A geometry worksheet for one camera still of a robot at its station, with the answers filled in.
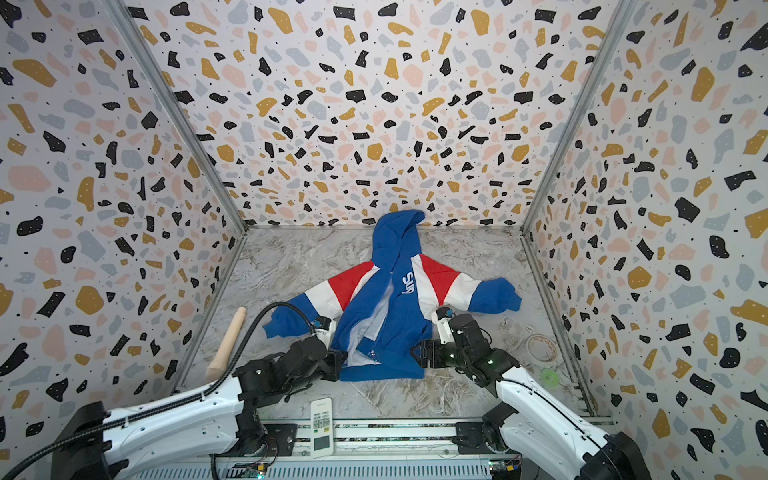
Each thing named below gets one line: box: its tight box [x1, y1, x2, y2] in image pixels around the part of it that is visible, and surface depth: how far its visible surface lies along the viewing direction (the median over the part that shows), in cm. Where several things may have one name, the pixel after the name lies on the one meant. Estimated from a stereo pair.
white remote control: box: [310, 397, 334, 459], surface depth 76 cm
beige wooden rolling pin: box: [206, 307, 247, 381], surface depth 88 cm
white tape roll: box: [526, 333, 560, 364], surface depth 92 cm
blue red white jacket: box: [263, 210, 522, 382], surface depth 99 cm
